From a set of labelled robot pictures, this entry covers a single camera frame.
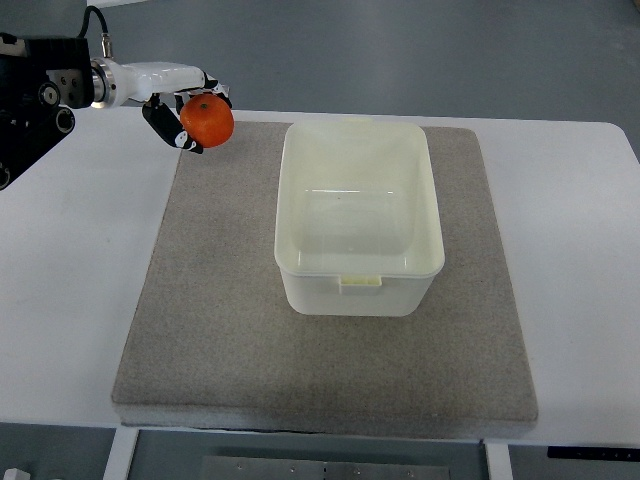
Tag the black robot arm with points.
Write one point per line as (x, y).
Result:
(43, 80)

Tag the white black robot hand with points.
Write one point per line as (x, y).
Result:
(162, 88)

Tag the left white table leg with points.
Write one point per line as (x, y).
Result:
(121, 453)

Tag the white object at top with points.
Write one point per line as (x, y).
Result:
(111, 3)

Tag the small white object on floor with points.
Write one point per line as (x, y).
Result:
(16, 474)

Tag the white plastic box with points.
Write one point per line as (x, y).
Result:
(357, 229)

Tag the orange fruit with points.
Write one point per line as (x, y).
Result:
(208, 120)

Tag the grey felt mat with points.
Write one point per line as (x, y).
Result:
(215, 344)

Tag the right white table leg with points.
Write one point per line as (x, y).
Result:
(498, 461)

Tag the white table leg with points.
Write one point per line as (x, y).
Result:
(121, 453)
(498, 461)

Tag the black control panel strip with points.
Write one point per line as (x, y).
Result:
(594, 453)

